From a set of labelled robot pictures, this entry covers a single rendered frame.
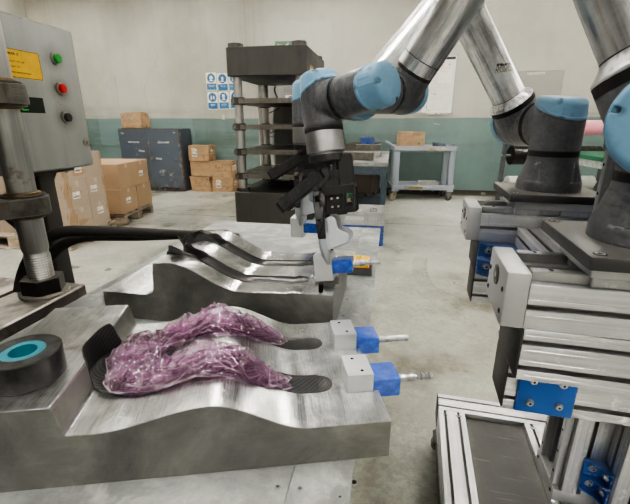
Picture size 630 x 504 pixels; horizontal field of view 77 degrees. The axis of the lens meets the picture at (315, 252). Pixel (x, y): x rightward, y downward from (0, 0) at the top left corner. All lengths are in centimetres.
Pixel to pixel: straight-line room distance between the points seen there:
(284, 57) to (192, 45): 360
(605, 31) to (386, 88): 30
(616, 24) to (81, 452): 75
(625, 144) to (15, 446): 74
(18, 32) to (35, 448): 108
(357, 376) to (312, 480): 13
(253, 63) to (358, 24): 294
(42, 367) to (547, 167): 109
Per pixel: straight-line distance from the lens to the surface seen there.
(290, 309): 79
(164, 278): 87
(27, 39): 141
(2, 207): 114
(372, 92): 70
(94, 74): 922
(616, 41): 58
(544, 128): 116
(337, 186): 76
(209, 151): 762
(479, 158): 744
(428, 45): 81
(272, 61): 486
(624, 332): 73
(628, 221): 71
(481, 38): 121
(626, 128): 55
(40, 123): 139
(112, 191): 541
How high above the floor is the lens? 120
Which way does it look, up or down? 18 degrees down
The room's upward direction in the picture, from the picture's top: straight up
